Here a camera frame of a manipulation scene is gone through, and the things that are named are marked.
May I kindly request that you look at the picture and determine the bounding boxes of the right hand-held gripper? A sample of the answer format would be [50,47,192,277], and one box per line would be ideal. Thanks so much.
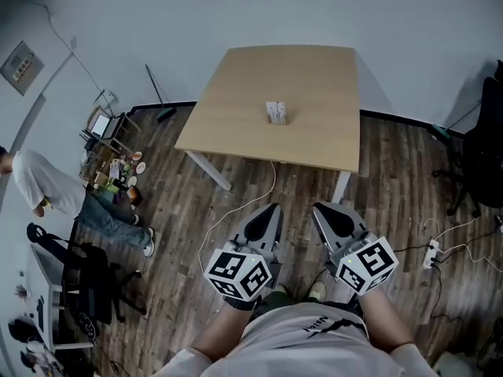
[312,201,400,297]

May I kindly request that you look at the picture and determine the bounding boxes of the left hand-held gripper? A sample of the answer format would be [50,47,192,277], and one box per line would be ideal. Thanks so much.
[203,204,284,302]

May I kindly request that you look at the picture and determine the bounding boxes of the small white printed box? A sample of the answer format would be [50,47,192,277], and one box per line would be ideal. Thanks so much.
[265,100,289,124]

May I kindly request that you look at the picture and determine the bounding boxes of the person's left forearm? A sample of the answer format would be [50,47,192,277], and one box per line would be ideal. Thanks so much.
[190,298,263,364]

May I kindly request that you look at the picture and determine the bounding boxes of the person's right forearm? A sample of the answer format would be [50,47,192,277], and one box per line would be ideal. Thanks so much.
[355,287,414,356]

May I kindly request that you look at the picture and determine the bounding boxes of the person's right shoe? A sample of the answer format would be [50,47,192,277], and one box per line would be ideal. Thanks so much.
[307,280,327,302]

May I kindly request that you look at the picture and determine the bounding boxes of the person's dark pants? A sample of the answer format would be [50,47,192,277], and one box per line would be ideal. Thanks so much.
[249,291,365,324]

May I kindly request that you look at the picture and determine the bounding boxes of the white power strip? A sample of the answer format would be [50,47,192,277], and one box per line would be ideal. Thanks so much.
[420,239,441,270]

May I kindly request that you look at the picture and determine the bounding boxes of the person's white shirt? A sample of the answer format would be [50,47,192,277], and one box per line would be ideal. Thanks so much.
[147,299,439,377]

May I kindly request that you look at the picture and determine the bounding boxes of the orange box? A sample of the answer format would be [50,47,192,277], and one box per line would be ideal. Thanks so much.
[126,186,145,206]

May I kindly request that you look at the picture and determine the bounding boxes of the green cleaning tool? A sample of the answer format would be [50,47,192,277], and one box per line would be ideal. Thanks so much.
[431,99,483,143]

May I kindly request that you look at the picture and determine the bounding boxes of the wooden table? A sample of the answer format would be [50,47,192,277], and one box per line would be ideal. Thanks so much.
[174,44,362,206]

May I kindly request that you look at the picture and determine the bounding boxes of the black office chair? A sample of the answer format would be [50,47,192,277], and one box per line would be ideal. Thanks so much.
[431,59,503,220]
[26,221,149,326]

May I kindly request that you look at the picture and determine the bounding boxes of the small wooden shelf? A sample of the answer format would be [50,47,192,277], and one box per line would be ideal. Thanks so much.
[80,104,142,180]

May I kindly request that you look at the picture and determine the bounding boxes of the open laptop computer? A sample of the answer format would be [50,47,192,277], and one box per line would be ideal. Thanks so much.
[89,108,127,141]

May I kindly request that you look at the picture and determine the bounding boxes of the white desk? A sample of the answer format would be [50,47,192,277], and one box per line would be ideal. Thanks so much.
[29,244,96,352]

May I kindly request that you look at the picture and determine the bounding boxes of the white floor cable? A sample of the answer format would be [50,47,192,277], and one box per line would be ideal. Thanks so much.
[197,160,278,274]

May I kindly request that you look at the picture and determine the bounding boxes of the long-handled broom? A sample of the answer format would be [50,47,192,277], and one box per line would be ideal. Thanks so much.
[144,64,177,124]

